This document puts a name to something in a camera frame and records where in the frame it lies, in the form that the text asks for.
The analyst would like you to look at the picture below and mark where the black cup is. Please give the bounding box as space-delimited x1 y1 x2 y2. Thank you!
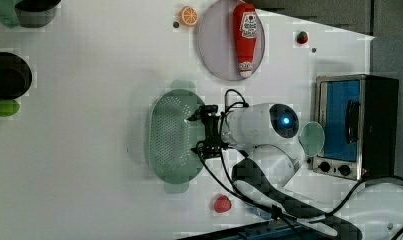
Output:
0 52 33 99

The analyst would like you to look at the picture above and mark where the red ketchup bottle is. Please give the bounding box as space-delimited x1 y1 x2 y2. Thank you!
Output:
232 3 258 78

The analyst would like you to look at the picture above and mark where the red strawberry toy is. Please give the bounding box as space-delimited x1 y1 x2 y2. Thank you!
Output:
213 195 232 213
296 31 309 45

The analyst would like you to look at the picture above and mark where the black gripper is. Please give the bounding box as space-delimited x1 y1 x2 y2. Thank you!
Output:
188 105 228 159

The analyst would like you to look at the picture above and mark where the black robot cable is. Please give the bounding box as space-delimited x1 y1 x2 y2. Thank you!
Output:
194 88 403 240

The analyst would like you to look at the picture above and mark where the green plastic strainer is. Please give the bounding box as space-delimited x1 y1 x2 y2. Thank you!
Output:
146 80 205 194

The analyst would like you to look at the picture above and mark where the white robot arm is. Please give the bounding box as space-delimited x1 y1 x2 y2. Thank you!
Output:
187 102 403 240

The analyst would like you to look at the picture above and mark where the red strawberry toy far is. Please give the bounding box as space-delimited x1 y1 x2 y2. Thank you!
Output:
296 31 309 45

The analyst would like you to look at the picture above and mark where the orange slice toy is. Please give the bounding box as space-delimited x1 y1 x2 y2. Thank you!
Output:
179 6 198 27

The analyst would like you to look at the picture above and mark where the green lime toy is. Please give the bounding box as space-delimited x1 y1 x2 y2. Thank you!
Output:
0 99 20 117

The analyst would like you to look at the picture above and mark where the black toaster oven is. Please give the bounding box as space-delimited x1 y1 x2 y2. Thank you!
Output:
312 74 399 181

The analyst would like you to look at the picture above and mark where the red strawberry toy near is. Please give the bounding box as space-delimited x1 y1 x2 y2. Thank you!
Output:
213 195 232 213

